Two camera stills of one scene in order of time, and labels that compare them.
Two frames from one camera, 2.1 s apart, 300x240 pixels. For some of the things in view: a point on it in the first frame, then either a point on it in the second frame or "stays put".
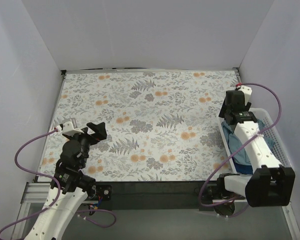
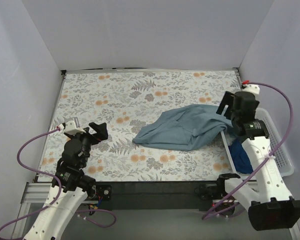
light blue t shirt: x=235 y=144 to x=186 y=127
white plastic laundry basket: x=269 y=129 stays put
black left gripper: x=90 y=135 stays put
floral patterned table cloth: x=161 y=125 stays put
